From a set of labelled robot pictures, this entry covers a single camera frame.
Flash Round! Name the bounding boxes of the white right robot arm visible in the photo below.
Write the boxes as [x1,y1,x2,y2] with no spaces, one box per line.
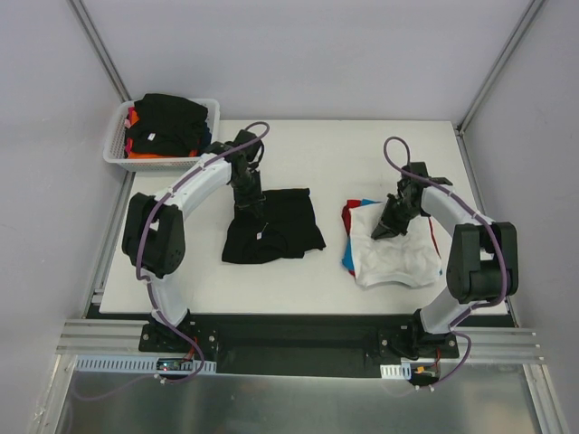
[371,162,518,360]

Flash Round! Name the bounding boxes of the orange t shirt in basket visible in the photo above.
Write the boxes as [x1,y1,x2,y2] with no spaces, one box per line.
[125,108,204,159]

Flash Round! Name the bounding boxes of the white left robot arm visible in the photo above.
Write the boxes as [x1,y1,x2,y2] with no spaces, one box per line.
[121,128,327,352]

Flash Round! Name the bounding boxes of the aluminium frame post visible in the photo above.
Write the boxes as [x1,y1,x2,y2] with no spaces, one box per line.
[455,0,547,137]
[66,0,133,127]

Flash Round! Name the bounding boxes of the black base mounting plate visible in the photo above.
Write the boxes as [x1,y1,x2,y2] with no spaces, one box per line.
[138,314,459,378]

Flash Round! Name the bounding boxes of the left aluminium frame post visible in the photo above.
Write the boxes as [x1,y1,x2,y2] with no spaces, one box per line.
[66,0,133,127]

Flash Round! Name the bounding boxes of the white t shirt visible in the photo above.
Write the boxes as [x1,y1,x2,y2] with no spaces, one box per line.
[349,203,442,288]

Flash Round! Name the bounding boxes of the right aluminium frame post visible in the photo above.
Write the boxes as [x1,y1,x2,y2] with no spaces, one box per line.
[455,0,547,137]

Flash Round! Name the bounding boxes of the left white cable duct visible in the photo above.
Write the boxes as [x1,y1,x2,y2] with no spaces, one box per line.
[75,355,217,375]

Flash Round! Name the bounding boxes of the red t shirt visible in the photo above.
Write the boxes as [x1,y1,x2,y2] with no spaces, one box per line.
[340,198,442,261]

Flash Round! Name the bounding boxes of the dark blue t shirt in basket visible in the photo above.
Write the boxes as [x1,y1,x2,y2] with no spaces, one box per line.
[196,121,213,156]

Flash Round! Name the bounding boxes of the pink t shirt in basket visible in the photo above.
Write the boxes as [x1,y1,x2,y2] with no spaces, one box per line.
[123,107,136,158]

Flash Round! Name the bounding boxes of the black t shirt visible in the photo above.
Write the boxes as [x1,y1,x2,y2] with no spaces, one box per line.
[222,188,326,265]
[126,93,212,158]

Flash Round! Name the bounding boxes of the aluminium front rail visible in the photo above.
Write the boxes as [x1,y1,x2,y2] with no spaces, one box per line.
[56,319,546,364]

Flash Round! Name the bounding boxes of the black t shirt in basket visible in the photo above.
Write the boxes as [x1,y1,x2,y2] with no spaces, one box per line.
[126,93,212,158]

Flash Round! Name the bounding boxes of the white cable duct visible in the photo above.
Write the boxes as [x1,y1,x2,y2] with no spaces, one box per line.
[75,355,217,375]
[380,363,412,381]

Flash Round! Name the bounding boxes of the white plastic laundry basket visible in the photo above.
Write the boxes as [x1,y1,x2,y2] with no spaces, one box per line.
[102,99,221,173]

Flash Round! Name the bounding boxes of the right white cable duct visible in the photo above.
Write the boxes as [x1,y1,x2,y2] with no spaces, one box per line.
[380,363,412,381]

